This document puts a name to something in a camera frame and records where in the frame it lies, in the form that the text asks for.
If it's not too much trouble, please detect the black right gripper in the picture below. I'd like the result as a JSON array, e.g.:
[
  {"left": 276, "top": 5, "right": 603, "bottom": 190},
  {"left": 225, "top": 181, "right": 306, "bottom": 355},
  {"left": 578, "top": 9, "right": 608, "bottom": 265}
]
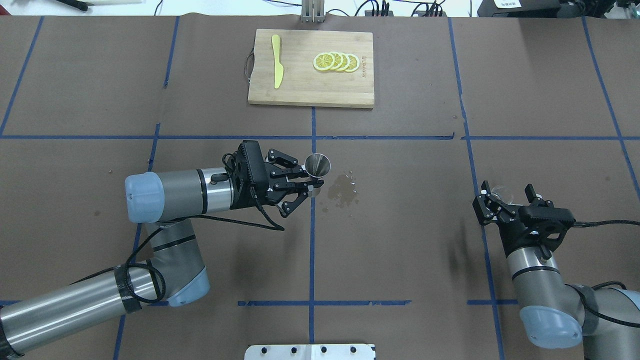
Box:
[{"left": 473, "top": 181, "right": 566, "bottom": 258}]

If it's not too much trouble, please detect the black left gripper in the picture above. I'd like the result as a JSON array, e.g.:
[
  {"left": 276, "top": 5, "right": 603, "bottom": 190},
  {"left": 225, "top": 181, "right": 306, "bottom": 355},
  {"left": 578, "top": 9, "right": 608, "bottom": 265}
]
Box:
[{"left": 229, "top": 140, "right": 325, "bottom": 217}]

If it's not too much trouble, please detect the steel jigger cup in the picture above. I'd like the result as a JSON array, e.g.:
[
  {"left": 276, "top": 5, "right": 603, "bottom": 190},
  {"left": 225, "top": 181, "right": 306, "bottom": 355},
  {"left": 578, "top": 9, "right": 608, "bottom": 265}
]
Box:
[{"left": 304, "top": 153, "right": 331, "bottom": 198}]

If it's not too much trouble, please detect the small glass measuring cup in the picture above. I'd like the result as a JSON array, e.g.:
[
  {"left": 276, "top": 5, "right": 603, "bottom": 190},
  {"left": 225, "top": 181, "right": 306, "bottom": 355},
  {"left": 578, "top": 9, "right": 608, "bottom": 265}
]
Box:
[{"left": 490, "top": 185, "right": 514, "bottom": 204}]

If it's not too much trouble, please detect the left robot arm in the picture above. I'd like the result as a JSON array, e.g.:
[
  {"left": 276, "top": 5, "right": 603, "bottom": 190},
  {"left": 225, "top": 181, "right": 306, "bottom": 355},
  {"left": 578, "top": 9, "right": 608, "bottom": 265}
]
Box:
[{"left": 1, "top": 138, "right": 310, "bottom": 360}]

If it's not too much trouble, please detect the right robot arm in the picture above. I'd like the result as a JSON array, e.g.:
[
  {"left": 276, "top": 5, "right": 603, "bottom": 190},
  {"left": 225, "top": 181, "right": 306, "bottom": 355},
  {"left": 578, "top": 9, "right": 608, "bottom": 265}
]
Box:
[{"left": 472, "top": 180, "right": 640, "bottom": 360}]

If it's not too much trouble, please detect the bamboo cutting board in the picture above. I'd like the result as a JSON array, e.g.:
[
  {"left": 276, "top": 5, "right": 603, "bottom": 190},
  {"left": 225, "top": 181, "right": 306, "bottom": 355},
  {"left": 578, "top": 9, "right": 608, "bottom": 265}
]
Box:
[{"left": 247, "top": 28, "right": 375, "bottom": 109}]

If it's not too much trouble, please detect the yellow plastic knife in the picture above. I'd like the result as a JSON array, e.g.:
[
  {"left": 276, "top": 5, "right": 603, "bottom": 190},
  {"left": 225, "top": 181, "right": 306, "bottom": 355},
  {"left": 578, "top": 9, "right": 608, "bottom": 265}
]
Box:
[{"left": 270, "top": 34, "right": 284, "bottom": 90}]

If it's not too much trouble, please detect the lemon slice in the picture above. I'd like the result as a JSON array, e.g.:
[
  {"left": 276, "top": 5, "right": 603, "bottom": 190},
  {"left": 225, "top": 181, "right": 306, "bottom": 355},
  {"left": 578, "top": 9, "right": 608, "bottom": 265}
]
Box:
[
  {"left": 312, "top": 52, "right": 336, "bottom": 72},
  {"left": 336, "top": 53, "right": 351, "bottom": 72},
  {"left": 342, "top": 54, "right": 361, "bottom": 73},
  {"left": 329, "top": 51, "right": 346, "bottom": 71}
]

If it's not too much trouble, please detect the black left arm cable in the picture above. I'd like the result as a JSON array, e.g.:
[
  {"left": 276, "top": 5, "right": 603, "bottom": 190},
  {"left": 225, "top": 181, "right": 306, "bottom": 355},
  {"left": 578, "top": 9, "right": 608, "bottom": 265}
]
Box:
[{"left": 70, "top": 187, "right": 286, "bottom": 306}]

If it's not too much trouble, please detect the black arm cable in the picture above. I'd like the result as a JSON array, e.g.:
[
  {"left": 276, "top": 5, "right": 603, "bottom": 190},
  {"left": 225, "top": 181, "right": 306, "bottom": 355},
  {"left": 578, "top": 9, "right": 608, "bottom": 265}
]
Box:
[
  {"left": 565, "top": 217, "right": 640, "bottom": 331},
  {"left": 70, "top": 187, "right": 286, "bottom": 306}
]

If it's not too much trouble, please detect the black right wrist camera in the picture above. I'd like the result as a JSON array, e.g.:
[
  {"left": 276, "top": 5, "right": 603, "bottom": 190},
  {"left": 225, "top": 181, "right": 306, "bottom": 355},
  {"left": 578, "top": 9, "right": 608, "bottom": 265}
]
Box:
[{"left": 518, "top": 206, "right": 576, "bottom": 233}]

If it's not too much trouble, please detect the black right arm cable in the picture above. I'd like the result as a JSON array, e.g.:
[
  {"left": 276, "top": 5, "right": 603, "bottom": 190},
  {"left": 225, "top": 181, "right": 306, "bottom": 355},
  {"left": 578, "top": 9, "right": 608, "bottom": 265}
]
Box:
[{"left": 565, "top": 217, "right": 640, "bottom": 331}]

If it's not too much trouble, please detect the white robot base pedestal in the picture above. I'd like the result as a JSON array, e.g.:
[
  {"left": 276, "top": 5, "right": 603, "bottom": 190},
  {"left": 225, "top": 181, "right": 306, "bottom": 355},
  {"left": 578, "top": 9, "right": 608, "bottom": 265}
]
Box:
[{"left": 244, "top": 343, "right": 377, "bottom": 360}]

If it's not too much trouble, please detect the aluminium frame post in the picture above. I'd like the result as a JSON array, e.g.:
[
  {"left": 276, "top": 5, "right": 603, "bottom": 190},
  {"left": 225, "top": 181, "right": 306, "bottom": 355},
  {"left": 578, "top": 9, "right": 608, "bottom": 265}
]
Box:
[{"left": 301, "top": 0, "right": 326, "bottom": 24}]

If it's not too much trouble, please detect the black handled tool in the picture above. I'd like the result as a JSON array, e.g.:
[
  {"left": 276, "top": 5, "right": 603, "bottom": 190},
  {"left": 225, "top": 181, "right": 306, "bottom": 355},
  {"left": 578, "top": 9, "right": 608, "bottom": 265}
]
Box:
[{"left": 56, "top": 0, "right": 89, "bottom": 12}]

